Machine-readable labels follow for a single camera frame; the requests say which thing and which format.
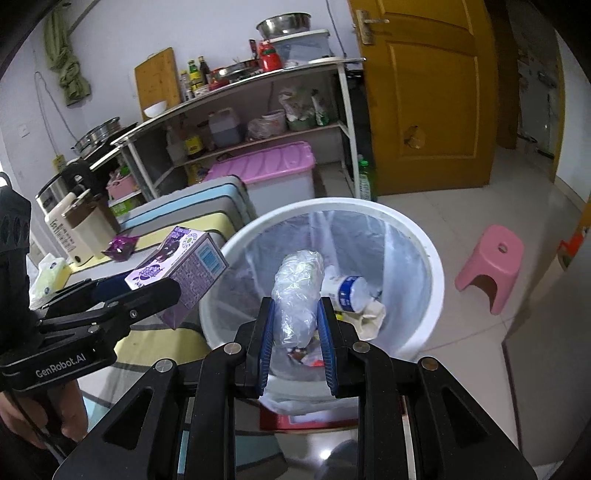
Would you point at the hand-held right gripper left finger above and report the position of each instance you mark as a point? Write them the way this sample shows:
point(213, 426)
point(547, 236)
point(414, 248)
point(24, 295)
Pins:
point(267, 350)

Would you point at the stainless steel cooker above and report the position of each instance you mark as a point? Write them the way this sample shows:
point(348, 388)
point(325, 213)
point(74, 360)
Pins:
point(48, 194)

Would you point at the clear plastic lidded container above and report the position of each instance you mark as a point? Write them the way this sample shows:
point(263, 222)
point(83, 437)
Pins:
point(302, 46)

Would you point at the pink lid storage box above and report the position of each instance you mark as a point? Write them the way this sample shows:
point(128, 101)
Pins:
point(277, 161)

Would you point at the bundle of plastic bags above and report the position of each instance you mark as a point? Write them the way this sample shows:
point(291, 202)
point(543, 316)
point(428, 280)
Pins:
point(302, 108)

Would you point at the white wall socket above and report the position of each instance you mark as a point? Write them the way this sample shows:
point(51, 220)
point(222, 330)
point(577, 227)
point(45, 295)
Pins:
point(23, 131)

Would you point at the white round bin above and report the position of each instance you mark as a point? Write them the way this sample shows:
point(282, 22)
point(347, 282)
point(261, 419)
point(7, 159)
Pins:
point(411, 332)

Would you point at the dark glass bottle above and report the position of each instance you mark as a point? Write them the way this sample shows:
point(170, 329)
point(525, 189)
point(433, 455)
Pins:
point(204, 69)

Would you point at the wooden cutting board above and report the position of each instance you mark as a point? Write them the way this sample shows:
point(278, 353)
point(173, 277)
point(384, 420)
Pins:
point(157, 78)

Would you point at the purple snack packet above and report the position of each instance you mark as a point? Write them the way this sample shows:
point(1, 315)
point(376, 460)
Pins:
point(120, 247)

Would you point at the yellow wooden door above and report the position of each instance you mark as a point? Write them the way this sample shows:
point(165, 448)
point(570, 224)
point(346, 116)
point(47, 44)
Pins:
point(434, 101)

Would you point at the green plastic bottle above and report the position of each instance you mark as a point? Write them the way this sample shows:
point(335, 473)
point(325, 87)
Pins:
point(366, 182)

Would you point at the white plastic jar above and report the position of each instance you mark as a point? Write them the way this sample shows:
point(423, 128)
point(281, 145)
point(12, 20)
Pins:
point(275, 121)

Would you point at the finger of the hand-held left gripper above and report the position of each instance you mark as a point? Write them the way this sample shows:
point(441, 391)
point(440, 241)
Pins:
point(152, 297)
point(108, 288)

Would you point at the green tissue pack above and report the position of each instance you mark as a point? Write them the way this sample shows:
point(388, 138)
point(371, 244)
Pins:
point(51, 279)

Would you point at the steel basin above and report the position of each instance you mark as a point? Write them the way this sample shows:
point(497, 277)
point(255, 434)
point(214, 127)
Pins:
point(284, 25)

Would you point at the steel steamer pot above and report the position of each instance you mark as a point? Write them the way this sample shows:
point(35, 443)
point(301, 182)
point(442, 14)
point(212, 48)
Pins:
point(97, 136)

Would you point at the white shelf rack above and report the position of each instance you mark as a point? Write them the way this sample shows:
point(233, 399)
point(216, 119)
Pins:
point(277, 74)

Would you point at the person's left hand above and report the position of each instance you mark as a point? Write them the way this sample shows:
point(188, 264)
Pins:
point(74, 410)

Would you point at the pink plastic stool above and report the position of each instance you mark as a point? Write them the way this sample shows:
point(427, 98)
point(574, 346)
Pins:
point(489, 263)

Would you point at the pink basket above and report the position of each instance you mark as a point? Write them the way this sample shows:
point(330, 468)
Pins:
point(121, 187)

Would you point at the steel plate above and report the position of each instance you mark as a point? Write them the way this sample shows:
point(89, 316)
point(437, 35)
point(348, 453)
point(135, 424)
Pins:
point(235, 70)

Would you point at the clear plastic bottle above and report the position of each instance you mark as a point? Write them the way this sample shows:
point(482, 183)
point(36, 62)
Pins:
point(175, 147)

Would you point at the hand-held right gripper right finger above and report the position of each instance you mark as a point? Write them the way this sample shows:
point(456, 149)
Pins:
point(328, 355)

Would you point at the purple milk carton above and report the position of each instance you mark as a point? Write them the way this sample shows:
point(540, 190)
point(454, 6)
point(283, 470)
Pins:
point(194, 272)

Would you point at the small clear seasoning bottle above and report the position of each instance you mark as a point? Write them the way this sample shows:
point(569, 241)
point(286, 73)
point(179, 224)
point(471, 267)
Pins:
point(184, 87)

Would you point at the white bowl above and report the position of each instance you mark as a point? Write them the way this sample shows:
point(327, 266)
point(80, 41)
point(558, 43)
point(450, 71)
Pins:
point(155, 109)

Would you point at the clear plastic bag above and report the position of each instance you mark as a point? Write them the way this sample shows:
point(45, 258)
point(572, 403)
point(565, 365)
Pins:
point(295, 295)

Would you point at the clear plastic bin liner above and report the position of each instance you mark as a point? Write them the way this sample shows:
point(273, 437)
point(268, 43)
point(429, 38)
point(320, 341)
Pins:
point(258, 258)

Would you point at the dark sauce bottle yellow label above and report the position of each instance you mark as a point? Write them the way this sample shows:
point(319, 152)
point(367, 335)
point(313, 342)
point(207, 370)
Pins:
point(195, 145)

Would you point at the white electric kettle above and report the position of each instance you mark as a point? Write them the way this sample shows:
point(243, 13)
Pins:
point(62, 230)

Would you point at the green hanging cloth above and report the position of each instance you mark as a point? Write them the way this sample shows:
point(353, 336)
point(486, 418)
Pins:
point(69, 69)

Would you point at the black appliance lid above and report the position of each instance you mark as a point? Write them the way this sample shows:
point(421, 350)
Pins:
point(81, 173)

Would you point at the green cap sauce bottle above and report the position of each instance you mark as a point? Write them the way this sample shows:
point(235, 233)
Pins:
point(195, 76)

